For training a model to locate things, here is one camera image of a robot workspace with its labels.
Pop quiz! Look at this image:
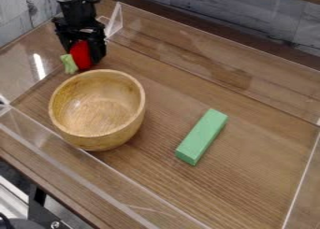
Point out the black cable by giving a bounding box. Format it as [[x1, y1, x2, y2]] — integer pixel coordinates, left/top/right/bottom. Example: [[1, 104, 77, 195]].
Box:
[[0, 212, 13, 229]]

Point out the clear acrylic corner bracket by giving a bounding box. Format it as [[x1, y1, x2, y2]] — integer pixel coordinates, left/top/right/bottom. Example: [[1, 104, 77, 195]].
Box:
[[97, 3, 121, 39]]

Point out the clear acrylic tray wall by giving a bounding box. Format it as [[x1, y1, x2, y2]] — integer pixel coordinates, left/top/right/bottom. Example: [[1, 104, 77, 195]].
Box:
[[0, 95, 320, 229]]

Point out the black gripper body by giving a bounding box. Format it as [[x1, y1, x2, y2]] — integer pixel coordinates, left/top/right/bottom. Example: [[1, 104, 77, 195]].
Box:
[[52, 0, 104, 43]]

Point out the wooden bowl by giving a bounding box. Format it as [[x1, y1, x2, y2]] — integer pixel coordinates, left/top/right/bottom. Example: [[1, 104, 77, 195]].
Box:
[[48, 69, 146, 151]]

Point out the green rectangular block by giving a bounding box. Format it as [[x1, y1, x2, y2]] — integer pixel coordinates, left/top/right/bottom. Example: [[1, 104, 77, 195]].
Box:
[[175, 109, 227, 165]]

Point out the red plush fruit green leaf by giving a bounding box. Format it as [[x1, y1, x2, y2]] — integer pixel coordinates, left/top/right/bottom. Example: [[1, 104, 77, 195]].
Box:
[[60, 40, 92, 74]]

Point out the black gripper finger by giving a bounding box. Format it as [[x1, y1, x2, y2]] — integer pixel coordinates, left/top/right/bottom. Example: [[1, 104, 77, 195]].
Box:
[[87, 37, 105, 64], [57, 34, 75, 52]]

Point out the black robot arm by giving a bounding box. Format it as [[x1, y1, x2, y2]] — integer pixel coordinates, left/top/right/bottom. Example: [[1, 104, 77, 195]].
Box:
[[52, 0, 105, 64]]

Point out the black metal table leg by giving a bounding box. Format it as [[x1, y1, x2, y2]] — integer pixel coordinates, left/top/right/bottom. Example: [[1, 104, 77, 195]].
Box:
[[28, 184, 46, 207]]

